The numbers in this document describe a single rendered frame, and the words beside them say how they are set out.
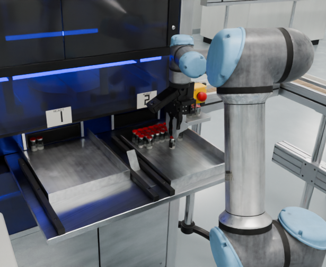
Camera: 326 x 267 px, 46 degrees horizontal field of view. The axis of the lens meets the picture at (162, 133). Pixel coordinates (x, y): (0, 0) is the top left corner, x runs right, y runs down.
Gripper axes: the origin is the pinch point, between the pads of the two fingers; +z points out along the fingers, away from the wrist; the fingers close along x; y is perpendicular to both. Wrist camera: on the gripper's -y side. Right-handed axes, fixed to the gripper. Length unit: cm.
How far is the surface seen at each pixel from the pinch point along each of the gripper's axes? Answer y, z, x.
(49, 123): -39.0, -6.7, 15.0
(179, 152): 1.1, 5.4, -4.4
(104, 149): -22.9, 3.9, 7.9
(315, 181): 90, 47, -3
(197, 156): 5.3, 5.4, -9.6
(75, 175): -36.9, 5.4, -0.7
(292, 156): 91, 41, 14
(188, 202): 35, 64, 32
